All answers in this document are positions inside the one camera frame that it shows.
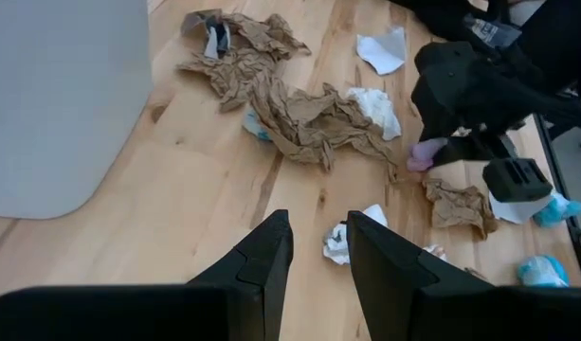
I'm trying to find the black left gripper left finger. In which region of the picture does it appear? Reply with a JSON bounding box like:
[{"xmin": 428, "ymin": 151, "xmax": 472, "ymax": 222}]
[{"xmin": 188, "ymin": 209, "xmax": 295, "ymax": 341}]

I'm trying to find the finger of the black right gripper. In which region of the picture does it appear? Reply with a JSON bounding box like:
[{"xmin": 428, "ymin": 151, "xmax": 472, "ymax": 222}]
[
  {"xmin": 481, "ymin": 157, "xmax": 554, "ymax": 204},
  {"xmin": 434, "ymin": 132, "xmax": 519, "ymax": 167}
]

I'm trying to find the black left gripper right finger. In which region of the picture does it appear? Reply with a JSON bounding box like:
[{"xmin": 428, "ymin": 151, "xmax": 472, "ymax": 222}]
[{"xmin": 346, "ymin": 211, "xmax": 495, "ymax": 341}]

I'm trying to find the blue white plastic wad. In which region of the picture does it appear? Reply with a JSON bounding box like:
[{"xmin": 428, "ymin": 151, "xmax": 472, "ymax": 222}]
[
  {"xmin": 534, "ymin": 188, "xmax": 581, "ymax": 228},
  {"xmin": 516, "ymin": 255, "xmax": 571, "ymax": 289}
]

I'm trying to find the white wrapper with dark print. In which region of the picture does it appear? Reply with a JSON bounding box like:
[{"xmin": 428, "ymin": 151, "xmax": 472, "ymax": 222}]
[{"xmin": 322, "ymin": 204, "xmax": 390, "ymax": 265}]

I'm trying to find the white tissue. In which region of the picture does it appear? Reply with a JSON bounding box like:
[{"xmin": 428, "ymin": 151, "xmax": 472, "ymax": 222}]
[{"xmin": 346, "ymin": 87, "xmax": 403, "ymax": 142}]

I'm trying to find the large white paper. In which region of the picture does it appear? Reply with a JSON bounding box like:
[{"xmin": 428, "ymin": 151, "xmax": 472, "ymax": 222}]
[{"xmin": 355, "ymin": 26, "xmax": 409, "ymax": 76}]

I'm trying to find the blue pink plastic wad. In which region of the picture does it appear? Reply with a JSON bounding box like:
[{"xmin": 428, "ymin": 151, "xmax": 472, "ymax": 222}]
[{"xmin": 242, "ymin": 108, "xmax": 272, "ymax": 142}]

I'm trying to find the gray black wrapper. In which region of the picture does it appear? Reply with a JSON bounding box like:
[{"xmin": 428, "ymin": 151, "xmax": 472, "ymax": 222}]
[{"xmin": 202, "ymin": 21, "xmax": 233, "ymax": 61}]

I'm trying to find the white plastic trash bin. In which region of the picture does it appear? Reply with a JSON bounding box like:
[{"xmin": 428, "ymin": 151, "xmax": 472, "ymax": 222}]
[{"xmin": 0, "ymin": 0, "xmax": 154, "ymax": 220}]

